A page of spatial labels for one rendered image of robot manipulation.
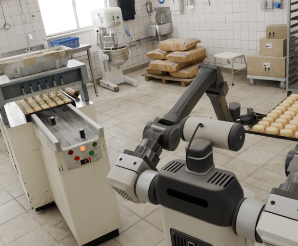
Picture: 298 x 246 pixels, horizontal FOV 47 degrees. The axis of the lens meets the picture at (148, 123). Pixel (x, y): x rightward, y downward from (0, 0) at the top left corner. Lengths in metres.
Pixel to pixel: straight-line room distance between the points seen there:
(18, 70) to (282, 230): 2.37
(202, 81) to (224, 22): 5.10
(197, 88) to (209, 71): 0.10
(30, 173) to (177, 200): 2.22
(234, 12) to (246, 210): 5.50
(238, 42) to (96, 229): 4.47
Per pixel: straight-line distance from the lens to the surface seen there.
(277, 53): 5.40
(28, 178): 3.02
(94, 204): 2.48
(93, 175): 2.37
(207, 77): 1.29
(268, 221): 0.79
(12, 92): 2.86
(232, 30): 6.26
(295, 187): 0.84
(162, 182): 0.89
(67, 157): 2.22
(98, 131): 2.25
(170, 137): 1.07
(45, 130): 2.42
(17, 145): 2.90
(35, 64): 2.83
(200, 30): 6.71
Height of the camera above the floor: 1.73
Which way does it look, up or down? 22 degrees down
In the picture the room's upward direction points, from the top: 8 degrees counter-clockwise
